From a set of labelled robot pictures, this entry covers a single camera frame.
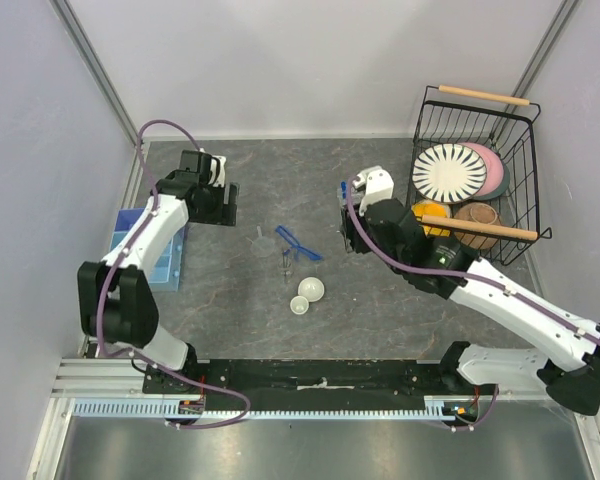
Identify large white dish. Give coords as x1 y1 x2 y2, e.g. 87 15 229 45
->
297 277 325 303

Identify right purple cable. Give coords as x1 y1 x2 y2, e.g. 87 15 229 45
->
344 173 600 401

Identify blue compartment organizer box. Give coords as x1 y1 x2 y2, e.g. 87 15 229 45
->
110 208 187 292

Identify dark green plate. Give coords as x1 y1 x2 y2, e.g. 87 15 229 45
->
472 165 510 201

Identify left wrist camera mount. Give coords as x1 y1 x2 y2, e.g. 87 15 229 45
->
209 155 226 188

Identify yellow bowl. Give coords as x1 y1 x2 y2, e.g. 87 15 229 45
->
411 200 452 237

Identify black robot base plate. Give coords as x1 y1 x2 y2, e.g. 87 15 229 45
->
142 357 501 412

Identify black wire dish basket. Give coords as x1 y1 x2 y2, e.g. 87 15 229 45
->
407 85 552 265

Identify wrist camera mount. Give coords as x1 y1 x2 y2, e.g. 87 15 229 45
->
352 166 394 216
209 155 226 188

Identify light blue cable duct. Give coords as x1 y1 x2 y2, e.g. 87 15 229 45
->
71 398 455 421

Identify blue safety glasses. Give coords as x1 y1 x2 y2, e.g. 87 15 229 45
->
275 225 324 262

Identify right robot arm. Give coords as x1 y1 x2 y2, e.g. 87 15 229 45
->
341 199 600 416

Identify pink plate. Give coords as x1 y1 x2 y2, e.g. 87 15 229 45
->
462 142 504 198

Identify small white dish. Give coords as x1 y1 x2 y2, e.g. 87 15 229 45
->
289 295 310 315

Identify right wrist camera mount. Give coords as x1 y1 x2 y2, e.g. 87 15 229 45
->
352 166 394 216

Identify clear test tube rack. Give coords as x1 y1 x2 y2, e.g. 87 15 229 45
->
339 191 357 253

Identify white blue striped plate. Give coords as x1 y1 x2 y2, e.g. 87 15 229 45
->
411 143 487 204

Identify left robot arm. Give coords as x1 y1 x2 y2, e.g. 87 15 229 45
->
77 150 239 393

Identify brown wooden bowl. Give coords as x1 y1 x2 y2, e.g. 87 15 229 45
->
452 202 504 251

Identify small glass beaker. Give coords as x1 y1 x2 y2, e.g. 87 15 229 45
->
278 249 293 284

